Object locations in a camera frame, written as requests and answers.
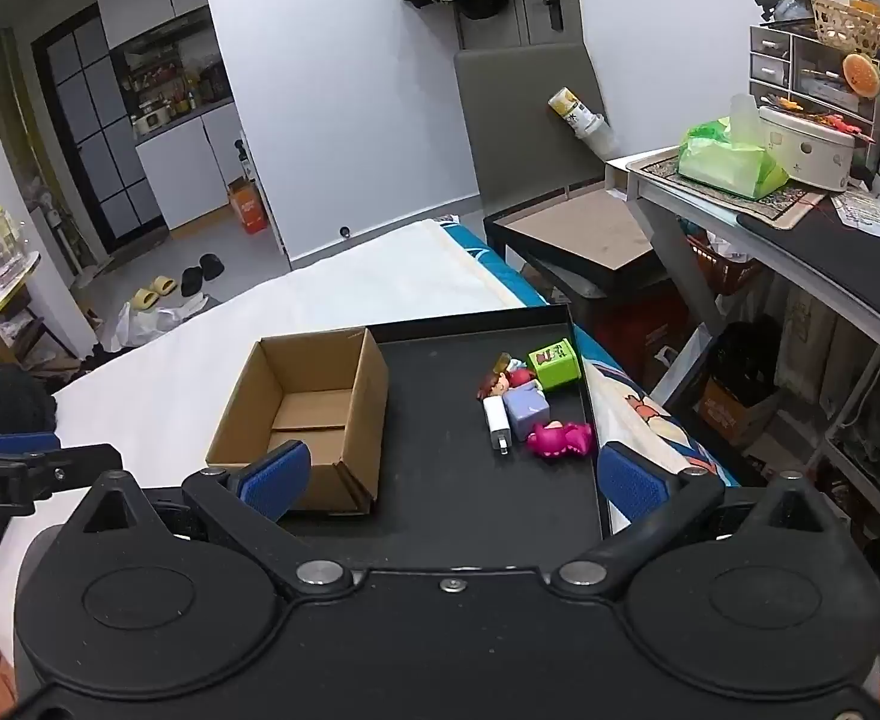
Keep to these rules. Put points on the white USB wall charger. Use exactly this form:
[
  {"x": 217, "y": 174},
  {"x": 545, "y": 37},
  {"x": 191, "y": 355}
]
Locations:
[{"x": 498, "y": 424}]

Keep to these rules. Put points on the red storage basket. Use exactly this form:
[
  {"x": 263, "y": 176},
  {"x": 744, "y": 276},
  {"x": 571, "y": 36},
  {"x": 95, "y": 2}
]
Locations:
[{"x": 724, "y": 276}]

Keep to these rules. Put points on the white kitchen cabinet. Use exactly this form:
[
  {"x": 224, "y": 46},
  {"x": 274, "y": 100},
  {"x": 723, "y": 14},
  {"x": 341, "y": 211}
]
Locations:
[{"x": 175, "y": 88}]

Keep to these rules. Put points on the white round container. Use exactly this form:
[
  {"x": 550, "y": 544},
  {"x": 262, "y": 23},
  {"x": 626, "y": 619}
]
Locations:
[{"x": 810, "y": 153}]

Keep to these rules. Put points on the black shallow tray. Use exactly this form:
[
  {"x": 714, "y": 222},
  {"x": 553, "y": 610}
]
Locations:
[{"x": 447, "y": 498}]

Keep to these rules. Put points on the yellow capped spray bottle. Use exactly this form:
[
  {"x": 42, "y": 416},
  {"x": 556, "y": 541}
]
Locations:
[{"x": 592, "y": 129}]

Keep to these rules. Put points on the purple block figure toy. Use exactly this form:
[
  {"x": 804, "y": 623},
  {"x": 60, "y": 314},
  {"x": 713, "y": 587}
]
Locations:
[{"x": 526, "y": 408}]

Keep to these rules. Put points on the black side table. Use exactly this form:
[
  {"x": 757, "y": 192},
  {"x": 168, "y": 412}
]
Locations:
[{"x": 587, "y": 245}]

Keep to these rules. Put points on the brown-haired girl figurine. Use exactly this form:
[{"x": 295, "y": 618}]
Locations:
[{"x": 497, "y": 384}]

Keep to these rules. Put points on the blue cartoon mattress cover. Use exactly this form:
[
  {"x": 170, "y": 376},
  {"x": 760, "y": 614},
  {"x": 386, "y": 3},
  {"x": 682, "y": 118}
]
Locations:
[{"x": 627, "y": 413}]

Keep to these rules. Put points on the white plastic bag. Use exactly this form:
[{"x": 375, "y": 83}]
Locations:
[{"x": 133, "y": 328}]

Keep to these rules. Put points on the grey drawer organizer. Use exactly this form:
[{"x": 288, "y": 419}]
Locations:
[{"x": 785, "y": 65}]

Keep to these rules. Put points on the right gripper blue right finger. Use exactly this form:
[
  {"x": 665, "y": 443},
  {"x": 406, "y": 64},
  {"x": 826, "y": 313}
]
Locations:
[{"x": 660, "y": 506}]

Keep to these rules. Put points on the grey upright panel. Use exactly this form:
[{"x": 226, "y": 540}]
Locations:
[{"x": 521, "y": 149}]

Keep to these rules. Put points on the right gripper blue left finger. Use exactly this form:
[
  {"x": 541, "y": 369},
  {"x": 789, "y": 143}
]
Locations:
[{"x": 240, "y": 509}]

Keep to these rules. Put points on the green tissue pack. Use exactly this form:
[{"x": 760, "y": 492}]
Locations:
[{"x": 710, "y": 156}]

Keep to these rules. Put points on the green cube toy box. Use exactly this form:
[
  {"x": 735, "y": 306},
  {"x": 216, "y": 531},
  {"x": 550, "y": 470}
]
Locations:
[{"x": 555, "y": 365}]

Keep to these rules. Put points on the magenta bear toy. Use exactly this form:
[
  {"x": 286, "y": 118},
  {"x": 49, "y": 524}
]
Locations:
[{"x": 557, "y": 439}]

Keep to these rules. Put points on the black slippers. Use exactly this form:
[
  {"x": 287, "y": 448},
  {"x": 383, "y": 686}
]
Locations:
[{"x": 209, "y": 268}]

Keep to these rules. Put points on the yellow slippers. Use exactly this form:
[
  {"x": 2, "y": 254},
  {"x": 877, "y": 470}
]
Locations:
[{"x": 147, "y": 297}]

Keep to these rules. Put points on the white desk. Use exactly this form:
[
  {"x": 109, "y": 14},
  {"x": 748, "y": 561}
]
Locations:
[{"x": 660, "y": 208}]

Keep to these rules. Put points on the orange slice decoration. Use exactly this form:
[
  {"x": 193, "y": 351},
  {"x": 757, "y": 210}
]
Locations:
[{"x": 862, "y": 74}]

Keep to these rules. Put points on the orange cardboard box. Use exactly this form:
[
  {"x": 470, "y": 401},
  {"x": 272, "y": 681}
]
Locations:
[{"x": 245, "y": 200}]

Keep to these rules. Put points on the black desk mat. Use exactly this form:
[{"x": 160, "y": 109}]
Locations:
[{"x": 849, "y": 257}]

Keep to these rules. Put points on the brown cardboard box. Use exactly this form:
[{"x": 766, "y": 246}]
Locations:
[{"x": 328, "y": 389}]

